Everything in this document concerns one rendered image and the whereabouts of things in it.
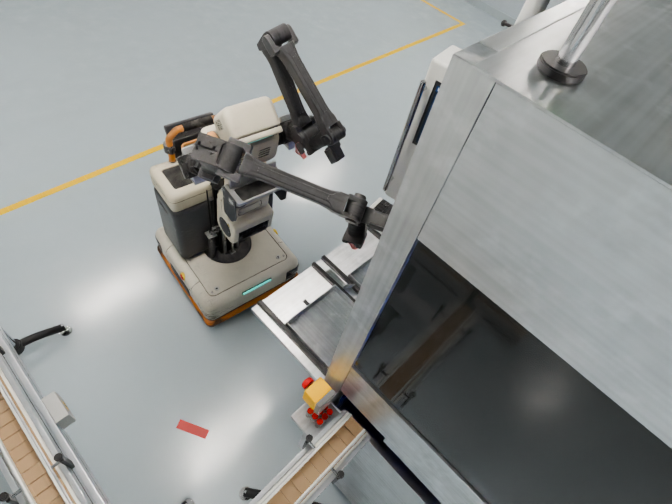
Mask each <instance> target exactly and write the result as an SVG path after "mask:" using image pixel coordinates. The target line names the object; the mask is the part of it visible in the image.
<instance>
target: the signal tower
mask: <svg viewBox="0 0 672 504"><path fill-rule="evenodd" d="M616 2H617V0H590V1H589V2H588V4H587V6H586V7H585V9H584V11H583V12H582V14H581V16H580V17H579V19H578V21H577V22H576V24H575V26H574V27H573V29H572V31H571V32H570V34H569V36H568V37H567V39H566V41H565V42H564V44H563V46H562V47H561V49H560V51H559V50H547V51H544V52H542V53H541V54H540V56H539V58H538V59H537V66H538V68H539V70H540V71H541V72H542V73H543V74H544V75H546V76H547V77H549V78H550V79H552V80H554V81H557V82H560V83H564V84H571V85H572V84H578V83H581V82H582V81H583V80H584V78H585V77H586V75H587V73H588V71H587V68H586V66H585V64H584V63H583V62H582V61H581V60H579V59H580V57H581V56H582V54H583V53H584V51H585V50H586V48H587V46H588V45H589V43H590V42H591V40H592V39H593V37H594V36H595V34H596V33H597V31H598V29H599V28H600V26H601V25H602V23H603V22H604V20H605V19H606V17H607V16H608V14H609V13H610V11H611V9H612V8H613V6H614V5H615V3H616Z"/></svg>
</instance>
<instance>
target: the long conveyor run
mask: <svg viewBox="0 0 672 504"><path fill-rule="evenodd" d="M74 467H75V465H74V464H73V462H72V461H71V460H70V459H68V457H67V455H66V454H65V452H64V450H63V449H62V447H61V445H60V444H59V442H58V441H57V439H56V437H55V436H54V434H53V432H52V431H51V429H50V427H49V426H48V424H47V423H46V421H45V419H44V418H43V416H42V414H41V413H40V411H39V409H38V408H37V406H36V405H35V403H34V401H33V400H32V398H31V396H30V395H29V393H28V391H27V390H26V388H25V387H24V385H23V383H22V382H21V380H20V378H19V377H18V375H17V373H16V372H15V370H14V368H13V367H12V365H11V364H10V362H9V360H8V359H7V357H6V355H5V351H4V349H3V348H2V347H1V346H0V469H1V471H2V473H3V475H4V477H5V479H6V480H7V482H8V484H9V486H10V488H11V490H12V492H13V494H9V493H7V492H2V493H1V494H0V501H1V502H4V501H6V503H9V504H96V503H95V501H94V500H93V498H92V496H91V495H90V493H89V491H88V490H87V488H86V486H85V485H84V483H83V482H82V480H81V478H80V477H79V475H78V473H77V472H76V470H75V468H74Z"/></svg>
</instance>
